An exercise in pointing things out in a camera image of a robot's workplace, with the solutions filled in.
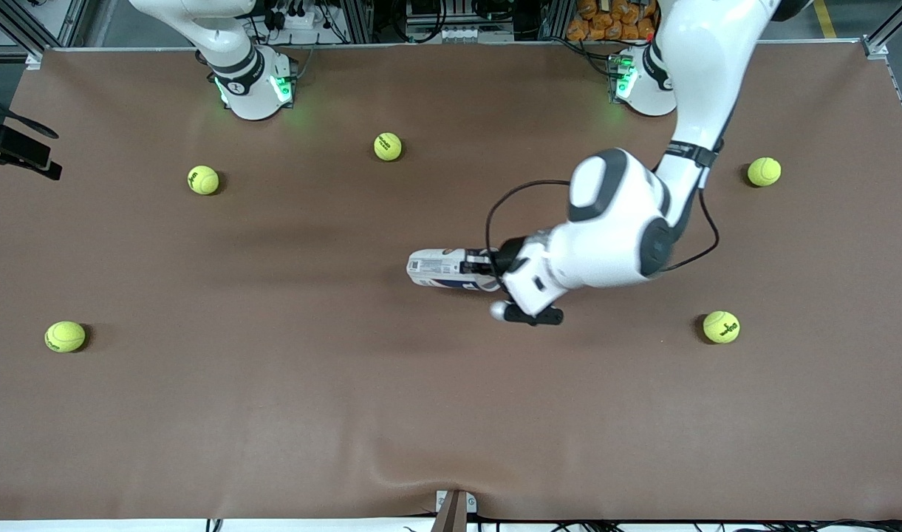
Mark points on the white power strip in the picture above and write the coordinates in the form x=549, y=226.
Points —
x=303, y=18

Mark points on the diagonal aluminium frame profile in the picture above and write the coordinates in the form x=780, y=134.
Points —
x=15, y=29
x=894, y=22

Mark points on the yellow tennis ball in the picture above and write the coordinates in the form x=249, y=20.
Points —
x=388, y=146
x=764, y=171
x=721, y=326

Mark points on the white terminal strip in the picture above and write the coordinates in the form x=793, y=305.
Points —
x=458, y=33

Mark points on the brown table cover mat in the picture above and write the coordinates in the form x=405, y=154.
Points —
x=495, y=406

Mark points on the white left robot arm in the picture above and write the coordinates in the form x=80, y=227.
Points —
x=613, y=251

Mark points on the orange lumpy objects pile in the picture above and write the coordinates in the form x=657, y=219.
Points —
x=606, y=26

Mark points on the yellow tennis ball Wilson print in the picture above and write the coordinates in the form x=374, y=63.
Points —
x=203, y=179

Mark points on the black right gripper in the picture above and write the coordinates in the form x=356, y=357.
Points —
x=24, y=145

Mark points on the yellow tennis ball Head print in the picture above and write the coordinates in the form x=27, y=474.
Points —
x=65, y=336

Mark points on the white blue tennis ball can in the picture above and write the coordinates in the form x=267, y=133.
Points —
x=436, y=270

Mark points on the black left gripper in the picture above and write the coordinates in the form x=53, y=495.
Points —
x=507, y=258

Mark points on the table edge clamp bracket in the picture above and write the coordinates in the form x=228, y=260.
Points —
x=454, y=510

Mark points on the aluminium frame post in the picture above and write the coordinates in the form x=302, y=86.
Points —
x=358, y=18
x=558, y=18

